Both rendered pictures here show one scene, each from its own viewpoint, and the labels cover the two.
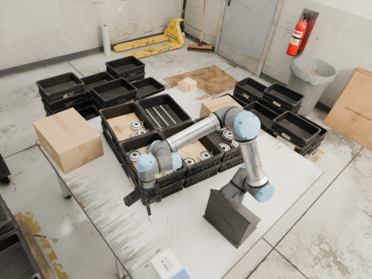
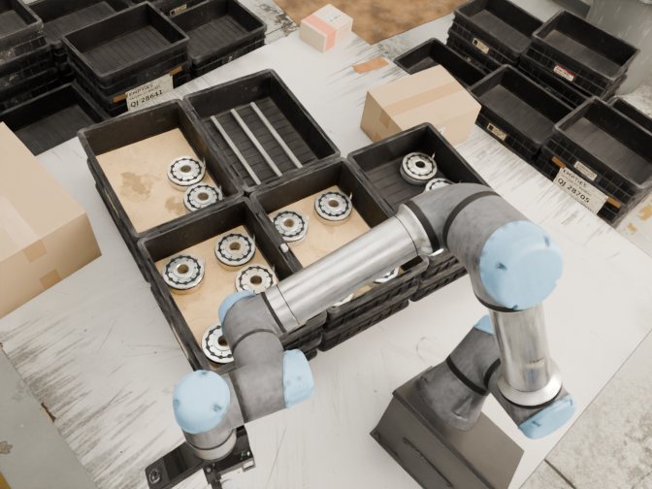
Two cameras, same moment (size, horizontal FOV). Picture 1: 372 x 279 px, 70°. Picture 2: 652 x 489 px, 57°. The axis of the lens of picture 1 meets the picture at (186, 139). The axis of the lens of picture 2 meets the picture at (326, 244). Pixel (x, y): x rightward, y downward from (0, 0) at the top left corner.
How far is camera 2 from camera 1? 49 cm
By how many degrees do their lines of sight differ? 13
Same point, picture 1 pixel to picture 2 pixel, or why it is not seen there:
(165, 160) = (264, 389)
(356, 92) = not seen: outside the picture
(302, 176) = (630, 303)
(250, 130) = (531, 285)
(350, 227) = not seen: outside the picture
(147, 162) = (205, 410)
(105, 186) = (110, 352)
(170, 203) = not seen: hidden behind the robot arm
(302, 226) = (606, 394)
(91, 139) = (59, 226)
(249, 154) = (517, 335)
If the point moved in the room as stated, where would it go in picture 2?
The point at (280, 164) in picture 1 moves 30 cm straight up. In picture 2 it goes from (573, 268) to (625, 207)
